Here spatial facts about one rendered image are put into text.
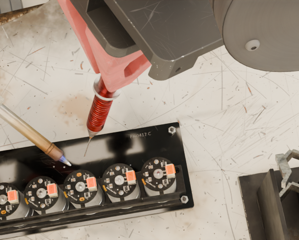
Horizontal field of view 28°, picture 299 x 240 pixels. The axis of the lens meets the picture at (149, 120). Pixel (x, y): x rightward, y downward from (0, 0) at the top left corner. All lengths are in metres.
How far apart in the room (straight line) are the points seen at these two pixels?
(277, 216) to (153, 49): 0.23
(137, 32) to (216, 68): 0.31
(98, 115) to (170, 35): 0.14
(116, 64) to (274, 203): 0.21
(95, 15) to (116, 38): 0.01
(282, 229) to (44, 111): 0.23
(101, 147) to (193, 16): 0.27
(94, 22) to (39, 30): 0.31
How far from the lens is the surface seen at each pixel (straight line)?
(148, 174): 0.43
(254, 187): 0.49
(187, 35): 0.22
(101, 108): 0.34
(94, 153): 0.49
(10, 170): 0.50
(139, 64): 0.31
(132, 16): 0.22
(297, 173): 0.49
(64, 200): 0.45
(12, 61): 0.54
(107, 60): 0.25
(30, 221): 0.43
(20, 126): 0.40
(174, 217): 0.48
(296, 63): 0.16
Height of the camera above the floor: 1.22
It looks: 70 degrees down
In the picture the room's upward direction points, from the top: 9 degrees counter-clockwise
